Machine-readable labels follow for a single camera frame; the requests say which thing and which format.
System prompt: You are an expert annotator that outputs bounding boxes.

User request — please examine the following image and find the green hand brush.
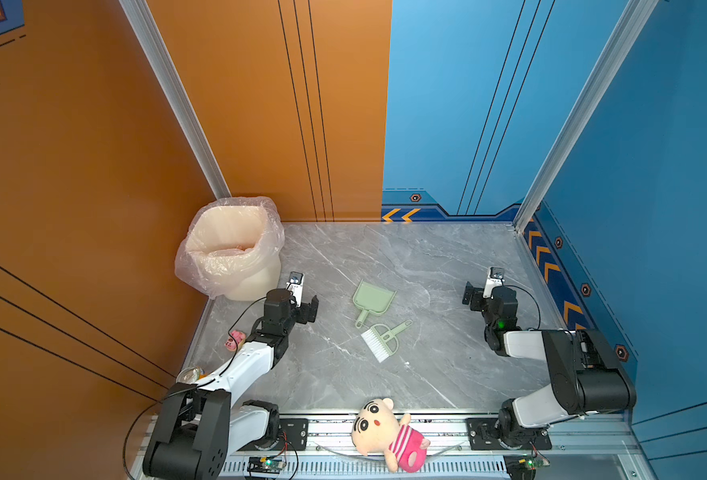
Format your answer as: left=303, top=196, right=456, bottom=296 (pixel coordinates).
left=361, top=320, right=413, bottom=363

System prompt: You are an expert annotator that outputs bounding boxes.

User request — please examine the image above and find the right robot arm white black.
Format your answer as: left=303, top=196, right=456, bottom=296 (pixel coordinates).
left=463, top=278, right=637, bottom=449

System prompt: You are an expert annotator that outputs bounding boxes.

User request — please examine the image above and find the green circuit board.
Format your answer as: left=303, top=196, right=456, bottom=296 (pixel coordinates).
left=246, top=456, right=287, bottom=478
left=503, top=456, right=551, bottom=480

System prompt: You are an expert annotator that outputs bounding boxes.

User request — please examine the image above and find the clear plastic bin liner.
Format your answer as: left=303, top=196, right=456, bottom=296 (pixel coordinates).
left=173, top=195, right=285, bottom=300

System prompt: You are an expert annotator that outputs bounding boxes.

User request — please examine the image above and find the green dustpan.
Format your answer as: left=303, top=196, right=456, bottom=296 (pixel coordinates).
left=352, top=281, right=397, bottom=329

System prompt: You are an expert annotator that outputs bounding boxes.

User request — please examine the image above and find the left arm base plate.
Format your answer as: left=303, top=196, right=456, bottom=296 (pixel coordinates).
left=239, top=418, right=309, bottom=452

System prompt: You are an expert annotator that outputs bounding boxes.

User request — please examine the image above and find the left green circuit board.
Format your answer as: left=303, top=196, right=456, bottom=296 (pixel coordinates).
left=246, top=456, right=287, bottom=478

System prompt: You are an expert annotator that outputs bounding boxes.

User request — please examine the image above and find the plush doll pink shirt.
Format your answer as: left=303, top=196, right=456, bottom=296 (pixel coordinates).
left=351, top=398, right=431, bottom=473

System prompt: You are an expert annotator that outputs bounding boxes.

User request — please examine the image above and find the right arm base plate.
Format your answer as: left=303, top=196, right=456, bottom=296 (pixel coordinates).
left=465, top=417, right=553, bottom=451

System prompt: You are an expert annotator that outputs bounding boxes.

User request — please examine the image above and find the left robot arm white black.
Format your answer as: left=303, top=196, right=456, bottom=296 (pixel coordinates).
left=142, top=288, right=319, bottom=479

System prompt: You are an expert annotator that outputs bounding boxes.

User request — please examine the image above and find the cream trash bin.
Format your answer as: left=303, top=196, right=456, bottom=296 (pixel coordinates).
left=184, top=205, right=283, bottom=302

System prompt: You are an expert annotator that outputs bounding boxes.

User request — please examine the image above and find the right green circuit board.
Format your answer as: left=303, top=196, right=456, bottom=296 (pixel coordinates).
left=503, top=456, right=551, bottom=480

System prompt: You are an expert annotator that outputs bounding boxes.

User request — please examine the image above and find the aluminium front rail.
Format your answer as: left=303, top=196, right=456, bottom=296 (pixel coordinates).
left=126, top=412, right=657, bottom=480

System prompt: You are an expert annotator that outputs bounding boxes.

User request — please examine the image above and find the pink toy donut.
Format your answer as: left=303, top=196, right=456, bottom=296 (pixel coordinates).
left=225, top=330, right=246, bottom=353

